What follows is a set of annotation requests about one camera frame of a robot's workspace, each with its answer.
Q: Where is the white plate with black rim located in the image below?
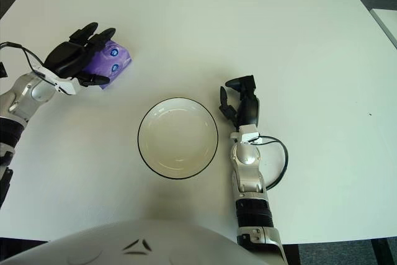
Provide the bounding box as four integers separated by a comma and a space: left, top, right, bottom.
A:
137, 97, 219, 180

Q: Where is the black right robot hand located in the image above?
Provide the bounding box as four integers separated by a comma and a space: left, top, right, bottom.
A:
218, 74, 260, 131

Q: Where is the purple tissue paper pack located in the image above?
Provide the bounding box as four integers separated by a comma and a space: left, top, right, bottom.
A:
82, 38, 133, 91

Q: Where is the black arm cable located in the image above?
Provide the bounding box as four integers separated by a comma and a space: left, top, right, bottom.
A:
252, 136, 289, 191
0, 41, 60, 86

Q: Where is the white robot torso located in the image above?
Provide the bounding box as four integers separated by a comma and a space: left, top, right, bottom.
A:
0, 218, 260, 265

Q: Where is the white side table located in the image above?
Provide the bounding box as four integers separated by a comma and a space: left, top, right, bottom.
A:
370, 8, 397, 47

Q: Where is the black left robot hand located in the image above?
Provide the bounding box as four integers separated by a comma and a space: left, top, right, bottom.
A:
43, 22, 117, 88

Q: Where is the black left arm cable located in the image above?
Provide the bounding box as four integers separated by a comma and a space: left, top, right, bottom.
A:
0, 41, 60, 86

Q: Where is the black table leg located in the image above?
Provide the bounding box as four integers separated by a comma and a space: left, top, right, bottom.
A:
372, 238, 391, 265
283, 244, 300, 265

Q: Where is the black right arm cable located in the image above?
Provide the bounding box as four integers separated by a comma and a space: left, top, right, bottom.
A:
252, 136, 289, 191

